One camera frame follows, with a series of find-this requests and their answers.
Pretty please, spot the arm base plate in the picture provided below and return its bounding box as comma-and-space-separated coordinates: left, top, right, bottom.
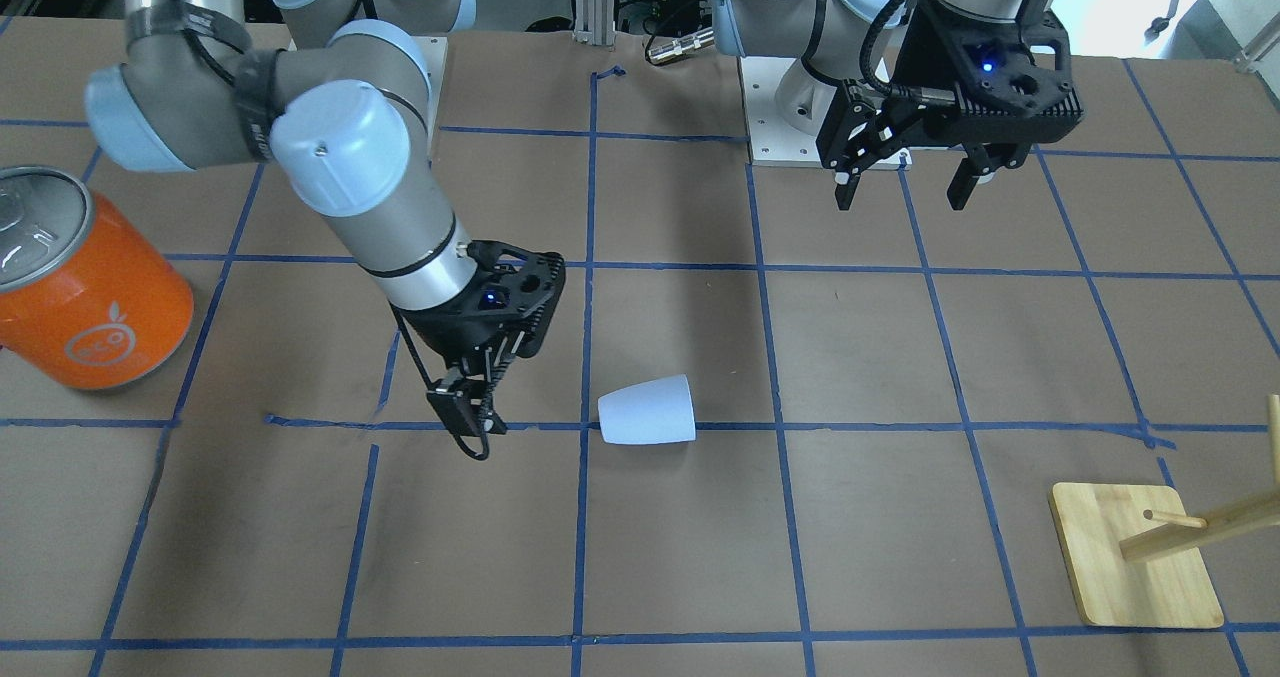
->
739, 55, 913, 168
415, 36, 448, 93

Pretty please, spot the light blue cup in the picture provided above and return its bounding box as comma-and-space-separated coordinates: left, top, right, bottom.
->
598, 372, 698, 445

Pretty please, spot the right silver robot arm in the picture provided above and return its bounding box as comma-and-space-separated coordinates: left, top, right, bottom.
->
84, 0, 564, 459

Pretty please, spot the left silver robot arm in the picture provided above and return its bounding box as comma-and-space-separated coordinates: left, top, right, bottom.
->
712, 0, 1085, 209

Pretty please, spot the wooden cup rack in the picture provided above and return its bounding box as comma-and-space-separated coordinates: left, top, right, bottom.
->
1050, 394, 1280, 628

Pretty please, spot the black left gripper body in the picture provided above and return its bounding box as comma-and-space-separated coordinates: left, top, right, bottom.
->
818, 0, 1085, 170

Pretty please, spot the orange can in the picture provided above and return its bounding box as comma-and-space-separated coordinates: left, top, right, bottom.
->
1, 165, 195, 390

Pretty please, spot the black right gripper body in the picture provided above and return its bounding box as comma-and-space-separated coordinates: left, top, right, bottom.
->
393, 241, 564, 378

